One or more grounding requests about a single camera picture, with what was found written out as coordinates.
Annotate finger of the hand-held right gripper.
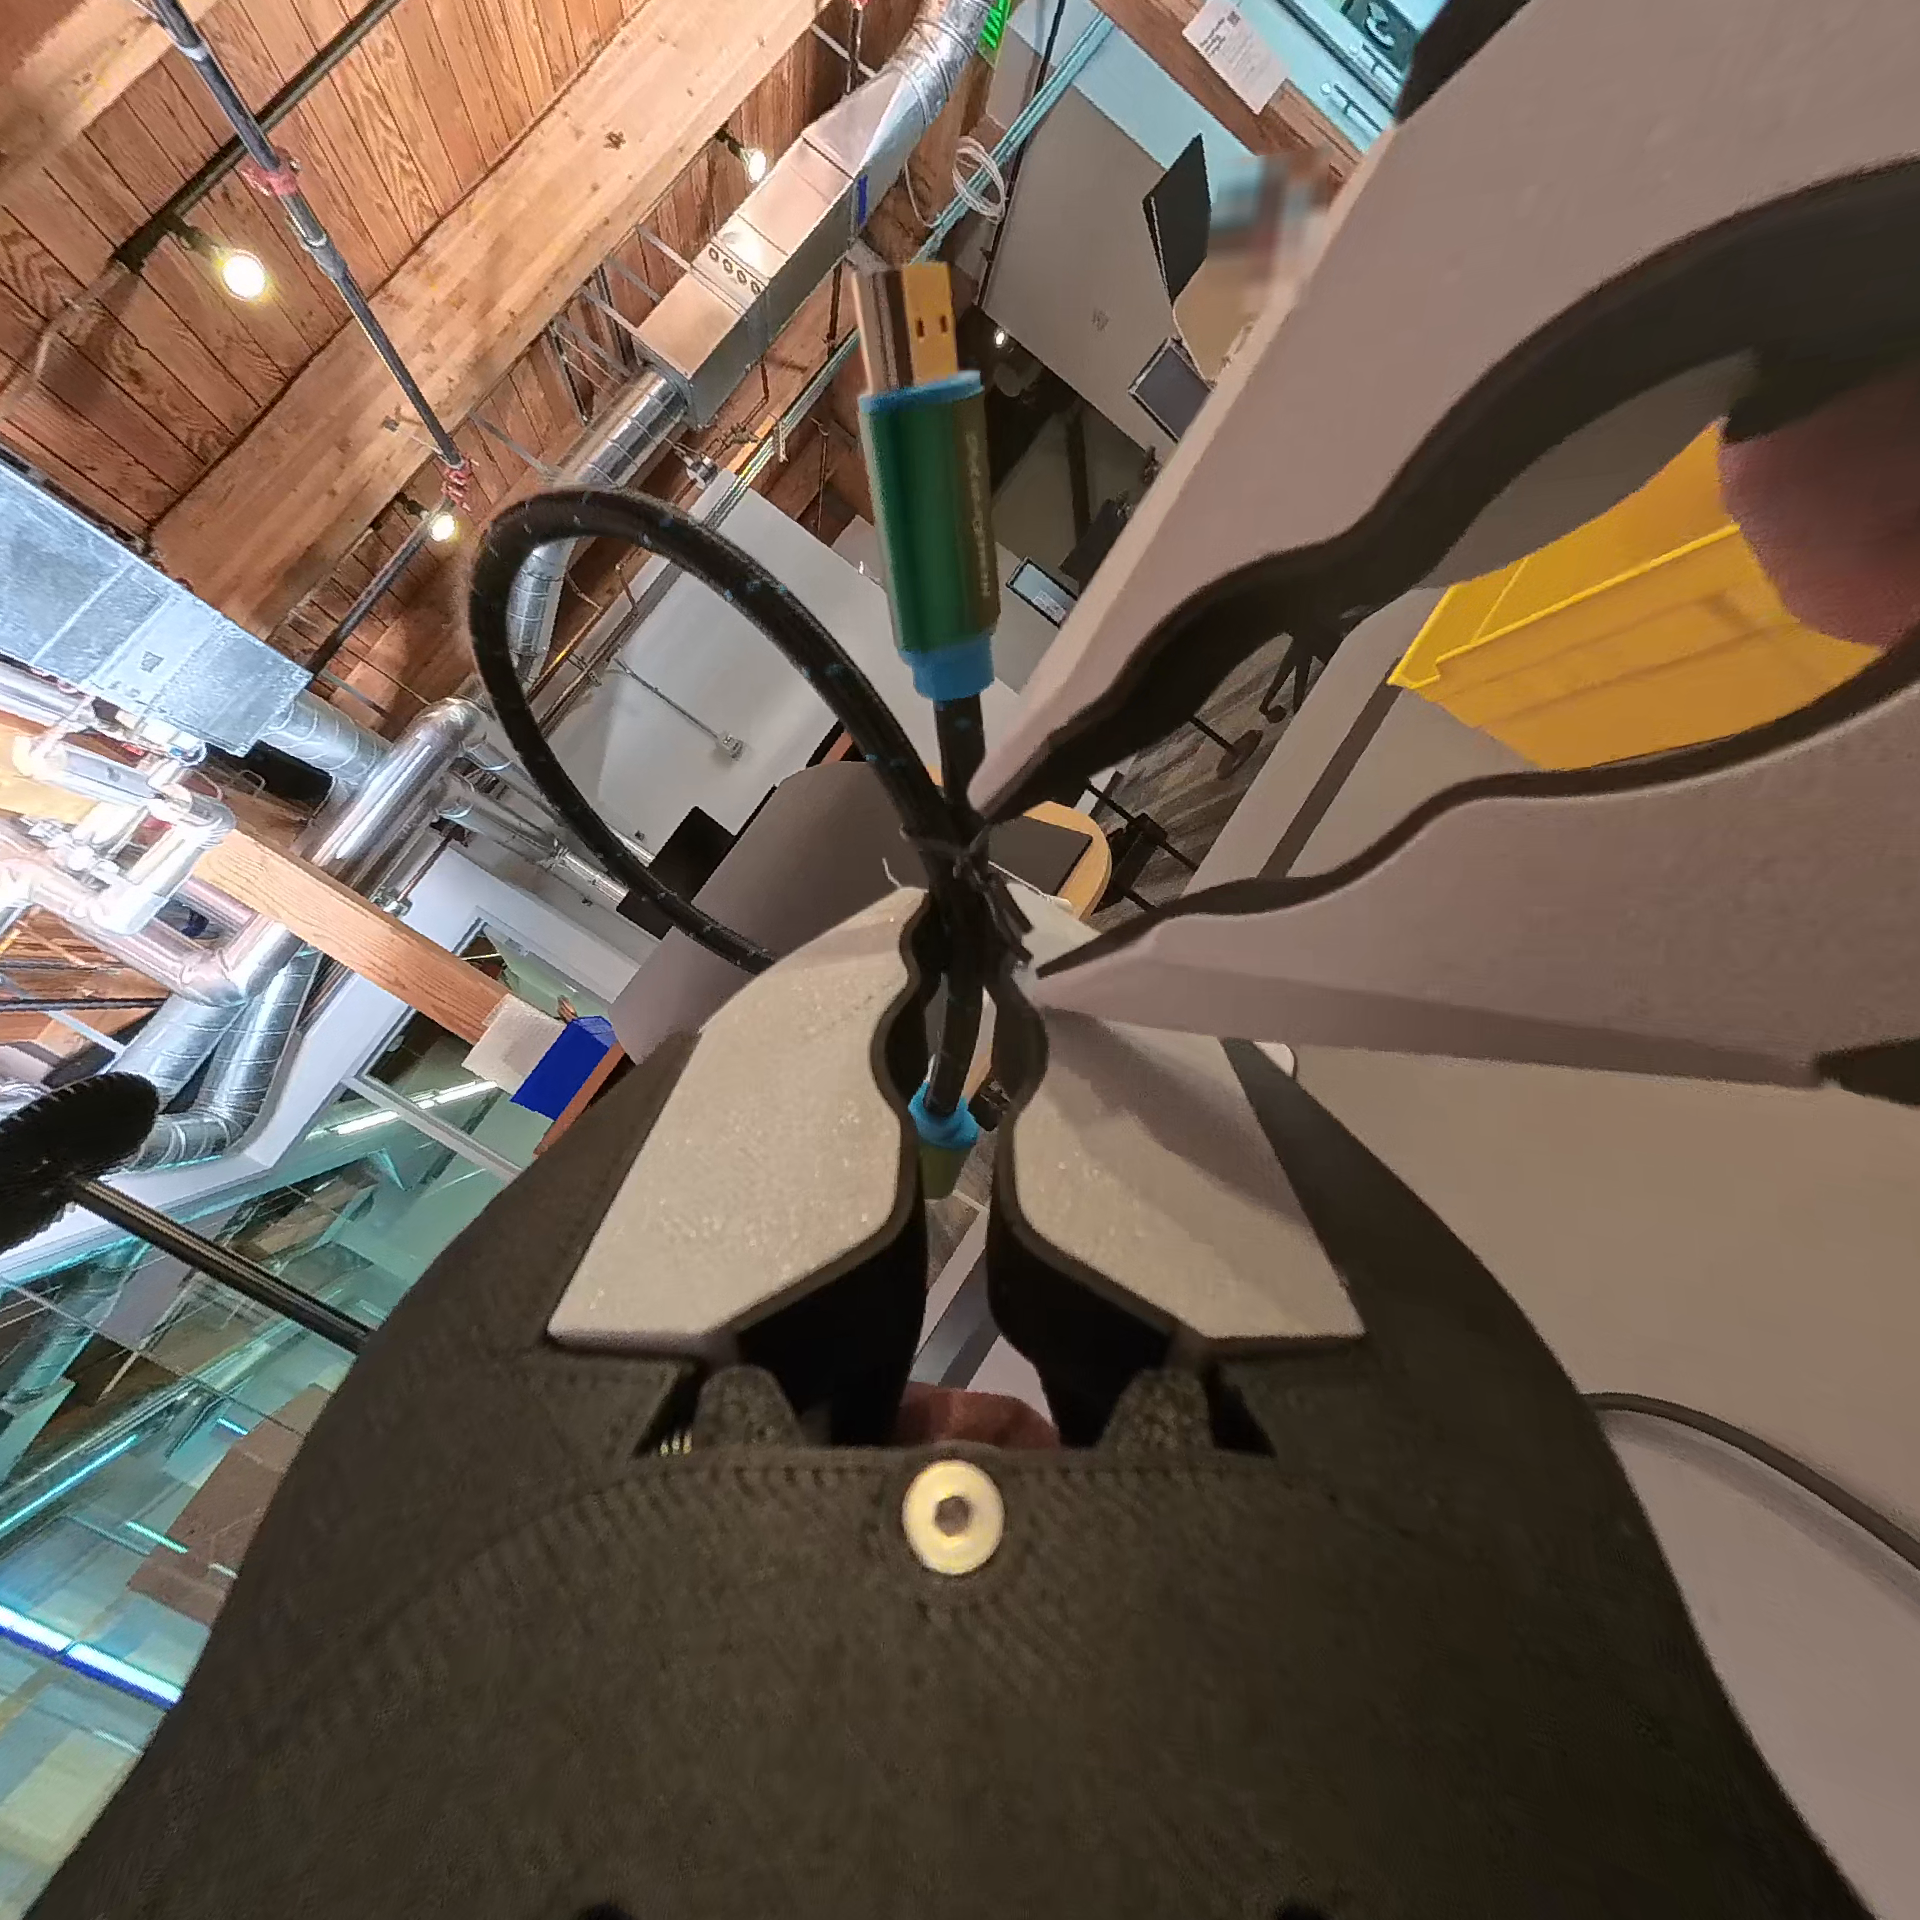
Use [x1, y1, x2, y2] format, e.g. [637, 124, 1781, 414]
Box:
[972, 0, 1920, 819]
[1031, 631, 1920, 1088]

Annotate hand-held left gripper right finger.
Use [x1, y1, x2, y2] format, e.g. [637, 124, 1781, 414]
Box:
[987, 890, 1366, 1376]

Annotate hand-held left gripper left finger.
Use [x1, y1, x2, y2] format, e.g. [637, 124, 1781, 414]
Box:
[543, 890, 933, 1368]

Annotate yellow plastic bin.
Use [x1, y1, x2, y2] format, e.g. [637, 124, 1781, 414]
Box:
[1387, 428, 1883, 775]

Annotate black braided hdmi cable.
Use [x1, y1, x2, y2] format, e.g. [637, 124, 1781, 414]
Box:
[468, 262, 1040, 1203]

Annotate blue bin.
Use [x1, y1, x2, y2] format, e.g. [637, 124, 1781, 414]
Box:
[510, 1018, 620, 1116]

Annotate black monitor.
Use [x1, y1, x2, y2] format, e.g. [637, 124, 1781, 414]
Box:
[1141, 135, 1213, 302]

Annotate small grey monitor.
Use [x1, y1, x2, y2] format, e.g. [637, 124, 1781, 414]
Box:
[1127, 342, 1213, 436]

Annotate small black screen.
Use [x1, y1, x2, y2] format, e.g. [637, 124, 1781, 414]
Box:
[651, 806, 735, 903]

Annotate silver ceiling pipes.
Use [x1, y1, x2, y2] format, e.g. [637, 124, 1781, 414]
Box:
[0, 375, 677, 1180]

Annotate black usb cable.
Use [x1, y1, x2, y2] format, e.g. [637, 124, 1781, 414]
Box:
[1587, 1392, 1920, 1565]

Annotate rectangular metal duct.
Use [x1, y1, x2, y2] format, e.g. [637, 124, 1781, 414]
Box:
[630, 30, 992, 429]
[0, 464, 313, 755]

